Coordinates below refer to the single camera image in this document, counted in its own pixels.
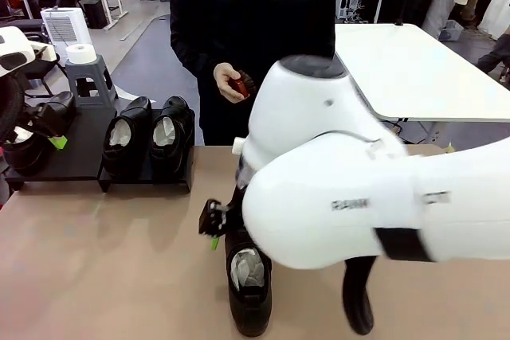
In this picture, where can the person's black jacket torso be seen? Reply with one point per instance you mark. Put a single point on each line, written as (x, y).
(255, 17)

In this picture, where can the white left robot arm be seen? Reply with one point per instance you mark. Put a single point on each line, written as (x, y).
(16, 43)

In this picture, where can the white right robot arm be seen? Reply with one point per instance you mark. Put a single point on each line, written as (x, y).
(338, 157)

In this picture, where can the seated person in dark clothes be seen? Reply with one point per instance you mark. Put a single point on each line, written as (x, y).
(496, 53)

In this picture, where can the red wooden shoe brush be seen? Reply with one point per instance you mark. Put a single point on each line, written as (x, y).
(241, 85)

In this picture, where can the black computer tower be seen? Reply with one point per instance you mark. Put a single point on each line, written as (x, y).
(95, 13)

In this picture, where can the white air purifier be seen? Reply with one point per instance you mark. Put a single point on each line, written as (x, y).
(61, 29)

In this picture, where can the person's right forearm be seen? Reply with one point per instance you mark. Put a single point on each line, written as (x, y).
(191, 53)

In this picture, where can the grey plastic bin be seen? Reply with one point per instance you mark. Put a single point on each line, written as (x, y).
(452, 29)

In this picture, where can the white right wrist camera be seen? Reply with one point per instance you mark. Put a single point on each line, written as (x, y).
(238, 145)

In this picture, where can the white computer case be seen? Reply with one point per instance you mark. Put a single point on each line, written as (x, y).
(346, 3)

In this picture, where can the tall grey plastic stool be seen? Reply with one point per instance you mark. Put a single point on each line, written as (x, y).
(87, 73)

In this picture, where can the large white table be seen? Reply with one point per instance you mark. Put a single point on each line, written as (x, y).
(418, 65)

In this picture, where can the white paper shoe stuffing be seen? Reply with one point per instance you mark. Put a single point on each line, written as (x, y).
(119, 135)
(22, 135)
(247, 268)
(164, 133)

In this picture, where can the white tissue roll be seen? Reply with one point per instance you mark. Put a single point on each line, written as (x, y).
(79, 54)

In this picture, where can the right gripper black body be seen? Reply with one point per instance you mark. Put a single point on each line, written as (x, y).
(236, 216)

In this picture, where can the black leather shoe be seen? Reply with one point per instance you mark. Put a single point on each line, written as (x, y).
(169, 162)
(28, 159)
(249, 316)
(123, 165)

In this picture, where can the person's right hand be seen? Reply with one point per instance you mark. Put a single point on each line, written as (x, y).
(223, 77)

